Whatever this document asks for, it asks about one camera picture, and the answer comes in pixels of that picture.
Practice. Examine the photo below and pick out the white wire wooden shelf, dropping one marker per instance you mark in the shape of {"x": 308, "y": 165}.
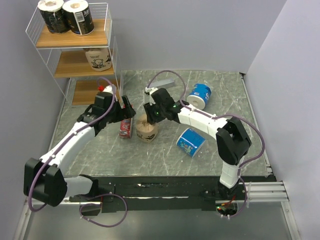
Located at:
{"x": 64, "y": 55}

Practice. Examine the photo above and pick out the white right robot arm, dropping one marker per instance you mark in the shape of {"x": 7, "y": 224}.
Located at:
{"x": 232, "y": 140}

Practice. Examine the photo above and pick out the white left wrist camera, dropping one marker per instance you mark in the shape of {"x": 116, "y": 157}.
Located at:
{"x": 111, "y": 89}

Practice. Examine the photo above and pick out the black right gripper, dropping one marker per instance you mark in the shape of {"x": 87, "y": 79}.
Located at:
{"x": 152, "y": 118}

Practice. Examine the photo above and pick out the red toothpaste box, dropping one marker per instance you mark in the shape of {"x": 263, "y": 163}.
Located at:
{"x": 125, "y": 130}

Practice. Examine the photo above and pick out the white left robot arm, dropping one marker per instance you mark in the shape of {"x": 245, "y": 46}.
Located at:
{"x": 44, "y": 178}

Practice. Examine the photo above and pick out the blue paper towel roll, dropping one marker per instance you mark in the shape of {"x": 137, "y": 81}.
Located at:
{"x": 199, "y": 96}
{"x": 190, "y": 142}

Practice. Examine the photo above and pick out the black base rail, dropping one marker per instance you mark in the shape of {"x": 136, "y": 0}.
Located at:
{"x": 146, "y": 193}

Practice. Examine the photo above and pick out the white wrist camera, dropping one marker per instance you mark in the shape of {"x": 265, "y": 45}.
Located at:
{"x": 149, "y": 91}
{"x": 111, "y": 89}

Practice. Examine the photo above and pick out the black paper towel roll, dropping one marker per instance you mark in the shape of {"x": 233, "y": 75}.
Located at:
{"x": 53, "y": 15}
{"x": 79, "y": 17}

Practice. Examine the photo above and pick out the brown paper towel roll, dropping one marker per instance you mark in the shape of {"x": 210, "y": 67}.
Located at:
{"x": 99, "y": 59}
{"x": 146, "y": 131}

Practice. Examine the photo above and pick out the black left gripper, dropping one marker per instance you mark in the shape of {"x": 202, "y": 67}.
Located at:
{"x": 124, "y": 113}

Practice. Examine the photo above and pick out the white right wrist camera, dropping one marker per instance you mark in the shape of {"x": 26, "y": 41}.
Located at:
{"x": 149, "y": 91}

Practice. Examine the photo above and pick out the grey rectangular box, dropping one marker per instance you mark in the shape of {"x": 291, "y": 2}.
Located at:
{"x": 165, "y": 83}

